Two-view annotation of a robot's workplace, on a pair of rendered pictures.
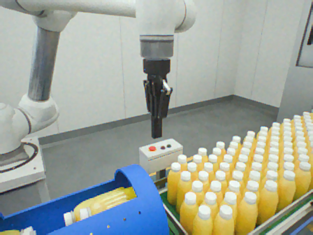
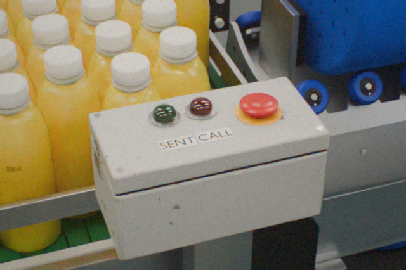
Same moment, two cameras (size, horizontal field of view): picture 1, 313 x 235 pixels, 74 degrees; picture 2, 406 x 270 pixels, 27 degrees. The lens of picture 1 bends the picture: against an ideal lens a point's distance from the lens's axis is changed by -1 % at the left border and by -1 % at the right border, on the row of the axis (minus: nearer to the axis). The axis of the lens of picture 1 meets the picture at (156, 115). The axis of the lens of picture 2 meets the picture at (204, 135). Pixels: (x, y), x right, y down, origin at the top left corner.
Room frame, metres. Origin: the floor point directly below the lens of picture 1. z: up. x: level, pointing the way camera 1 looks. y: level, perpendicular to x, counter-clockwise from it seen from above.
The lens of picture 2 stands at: (1.52, 0.09, 1.54)
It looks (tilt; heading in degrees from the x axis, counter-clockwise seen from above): 37 degrees down; 191
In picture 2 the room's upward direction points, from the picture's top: straight up
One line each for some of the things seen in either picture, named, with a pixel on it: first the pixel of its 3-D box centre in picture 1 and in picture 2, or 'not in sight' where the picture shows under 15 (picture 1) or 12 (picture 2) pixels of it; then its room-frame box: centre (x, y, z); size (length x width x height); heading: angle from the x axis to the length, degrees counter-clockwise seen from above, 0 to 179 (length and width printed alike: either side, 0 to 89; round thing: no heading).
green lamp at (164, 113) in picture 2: not in sight; (164, 113); (0.91, -0.06, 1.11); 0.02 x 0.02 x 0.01
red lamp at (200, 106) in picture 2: not in sight; (200, 106); (0.90, -0.03, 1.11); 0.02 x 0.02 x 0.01
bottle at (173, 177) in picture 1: (175, 184); (179, 117); (0.76, -0.08, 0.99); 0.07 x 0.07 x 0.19
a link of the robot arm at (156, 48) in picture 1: (156, 47); not in sight; (0.58, 0.00, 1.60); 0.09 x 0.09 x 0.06
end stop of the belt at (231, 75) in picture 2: (172, 218); (225, 65); (0.60, -0.06, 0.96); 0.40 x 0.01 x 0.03; 30
